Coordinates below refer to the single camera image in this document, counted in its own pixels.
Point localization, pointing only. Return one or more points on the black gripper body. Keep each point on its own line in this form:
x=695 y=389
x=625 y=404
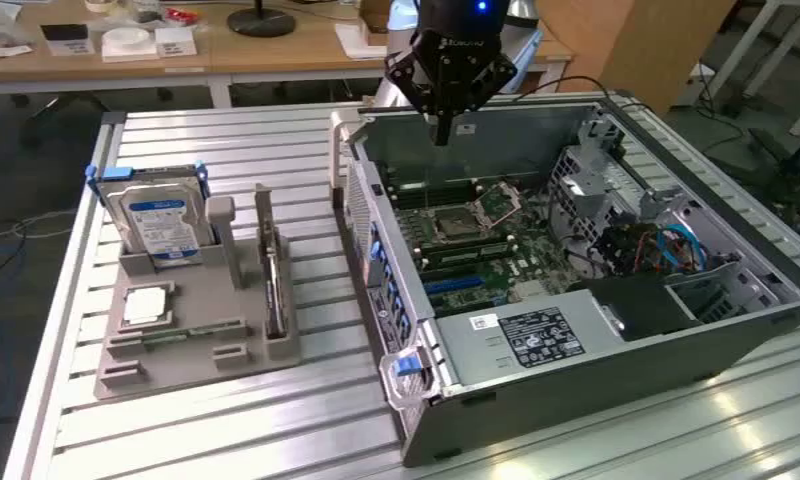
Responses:
x=461 y=30

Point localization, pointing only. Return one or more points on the graphics card with metal bracket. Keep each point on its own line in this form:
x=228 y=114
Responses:
x=271 y=280

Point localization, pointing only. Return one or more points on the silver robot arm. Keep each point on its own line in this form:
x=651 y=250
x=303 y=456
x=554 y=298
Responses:
x=394 y=95

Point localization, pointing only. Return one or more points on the white folded carton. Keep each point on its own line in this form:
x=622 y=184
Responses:
x=361 y=42

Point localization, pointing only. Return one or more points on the cardboard box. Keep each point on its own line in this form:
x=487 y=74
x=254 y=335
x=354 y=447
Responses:
x=374 y=15

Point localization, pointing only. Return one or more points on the wooden cabinet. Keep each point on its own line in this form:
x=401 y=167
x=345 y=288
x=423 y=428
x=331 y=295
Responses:
x=641 y=50

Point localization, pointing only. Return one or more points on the black round lamp base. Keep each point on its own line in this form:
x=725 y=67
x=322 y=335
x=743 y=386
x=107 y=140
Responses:
x=262 y=22

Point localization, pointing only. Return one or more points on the black RAM slot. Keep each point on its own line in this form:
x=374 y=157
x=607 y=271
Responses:
x=434 y=186
x=437 y=199

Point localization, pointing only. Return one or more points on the metal socket cover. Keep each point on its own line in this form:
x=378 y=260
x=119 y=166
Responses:
x=501 y=200

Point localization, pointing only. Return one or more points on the metal disk bay cage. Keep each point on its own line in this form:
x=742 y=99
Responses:
x=587 y=200
x=727 y=290

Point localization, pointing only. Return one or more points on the CPU socket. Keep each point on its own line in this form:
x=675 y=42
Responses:
x=455 y=222

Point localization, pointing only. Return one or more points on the white box with label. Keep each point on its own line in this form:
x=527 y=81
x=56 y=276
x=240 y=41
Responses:
x=175 y=42

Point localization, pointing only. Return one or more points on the red packet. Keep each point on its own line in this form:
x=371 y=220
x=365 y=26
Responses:
x=180 y=15

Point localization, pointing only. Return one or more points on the dark RAM stick with label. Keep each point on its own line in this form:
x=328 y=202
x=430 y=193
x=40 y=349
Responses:
x=467 y=254

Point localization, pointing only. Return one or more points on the green motherboard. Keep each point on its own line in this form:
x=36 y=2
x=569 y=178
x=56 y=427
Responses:
x=507 y=260

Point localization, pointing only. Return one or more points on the white tape holder block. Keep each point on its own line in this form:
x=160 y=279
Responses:
x=130 y=45

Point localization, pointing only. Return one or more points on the blue expansion slot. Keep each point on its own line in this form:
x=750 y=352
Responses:
x=454 y=285

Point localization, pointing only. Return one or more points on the hard disk with blue rails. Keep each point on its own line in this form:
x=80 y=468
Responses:
x=160 y=220

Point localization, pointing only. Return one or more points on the tape roll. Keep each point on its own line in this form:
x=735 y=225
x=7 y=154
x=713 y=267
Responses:
x=99 y=5

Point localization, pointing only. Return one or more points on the black equipment stand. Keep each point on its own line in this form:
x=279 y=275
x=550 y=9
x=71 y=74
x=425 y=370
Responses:
x=794 y=170

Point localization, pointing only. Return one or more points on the white box with black lid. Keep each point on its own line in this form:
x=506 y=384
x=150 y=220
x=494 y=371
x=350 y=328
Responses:
x=67 y=40

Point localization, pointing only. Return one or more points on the black plastic air shroud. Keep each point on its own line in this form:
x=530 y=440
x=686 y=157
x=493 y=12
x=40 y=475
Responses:
x=641 y=305

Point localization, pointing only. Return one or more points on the silver power supply unit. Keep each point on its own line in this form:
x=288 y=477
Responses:
x=481 y=350

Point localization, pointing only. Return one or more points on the grey parts rack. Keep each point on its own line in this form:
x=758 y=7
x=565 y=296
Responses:
x=207 y=310

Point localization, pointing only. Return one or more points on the blue case latch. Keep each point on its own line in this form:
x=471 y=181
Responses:
x=406 y=364

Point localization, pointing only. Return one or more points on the white paper label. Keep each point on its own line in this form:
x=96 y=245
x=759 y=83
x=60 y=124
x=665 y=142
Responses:
x=8 y=51

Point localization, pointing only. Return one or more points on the silver CPU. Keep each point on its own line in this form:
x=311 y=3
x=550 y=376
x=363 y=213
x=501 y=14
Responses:
x=146 y=306

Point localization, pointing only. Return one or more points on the open dark grey PC case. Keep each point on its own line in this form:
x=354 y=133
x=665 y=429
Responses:
x=574 y=380

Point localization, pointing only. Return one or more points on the green RAM stick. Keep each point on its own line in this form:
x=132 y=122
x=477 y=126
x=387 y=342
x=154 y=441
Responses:
x=174 y=334

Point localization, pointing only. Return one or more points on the white table frame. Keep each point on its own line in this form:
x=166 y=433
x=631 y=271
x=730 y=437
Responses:
x=745 y=42

